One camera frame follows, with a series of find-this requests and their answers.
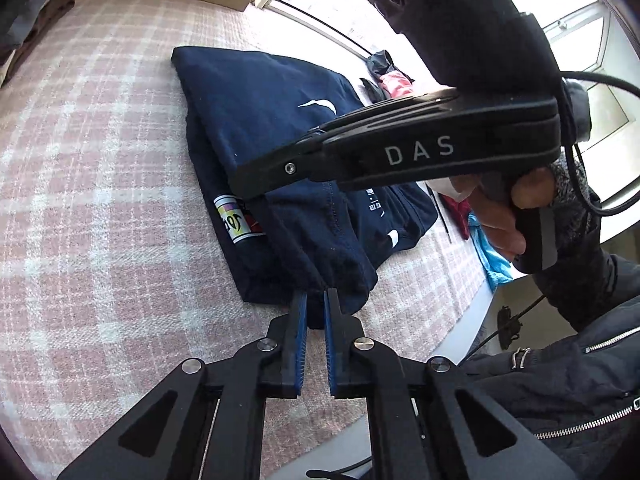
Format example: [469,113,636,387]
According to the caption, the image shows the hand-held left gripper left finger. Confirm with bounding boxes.
[57,290,309,480]

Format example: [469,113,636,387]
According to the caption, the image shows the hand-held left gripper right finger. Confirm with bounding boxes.
[323,287,578,480]

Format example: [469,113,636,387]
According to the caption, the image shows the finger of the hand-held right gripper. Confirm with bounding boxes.
[232,87,461,202]

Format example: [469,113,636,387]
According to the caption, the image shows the navy blue shirt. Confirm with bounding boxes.
[171,46,440,330]

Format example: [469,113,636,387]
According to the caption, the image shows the person's right forearm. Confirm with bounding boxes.
[530,160,640,333]

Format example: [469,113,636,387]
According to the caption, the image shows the person's right hand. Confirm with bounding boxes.
[467,166,557,262]

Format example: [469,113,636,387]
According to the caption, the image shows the pink garment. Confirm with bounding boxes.
[378,71,413,98]

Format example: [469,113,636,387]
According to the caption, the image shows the white shirt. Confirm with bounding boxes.
[432,177,473,201]

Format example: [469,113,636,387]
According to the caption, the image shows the dark red garment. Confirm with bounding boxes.
[442,195,473,241]

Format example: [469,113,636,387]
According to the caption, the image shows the light blue garment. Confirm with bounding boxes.
[467,212,513,291]

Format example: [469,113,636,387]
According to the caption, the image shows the pink plaid blanket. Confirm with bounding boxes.
[0,0,501,480]

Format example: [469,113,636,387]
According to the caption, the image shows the person's black jacket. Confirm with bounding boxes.
[460,300,640,480]

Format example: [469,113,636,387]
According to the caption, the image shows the dark grey folded garment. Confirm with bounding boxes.
[0,0,76,56]

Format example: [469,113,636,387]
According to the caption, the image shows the black cable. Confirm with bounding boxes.
[560,71,640,216]
[305,461,373,480]

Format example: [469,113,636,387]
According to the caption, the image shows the black drawstring cord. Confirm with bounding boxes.
[427,182,453,246]

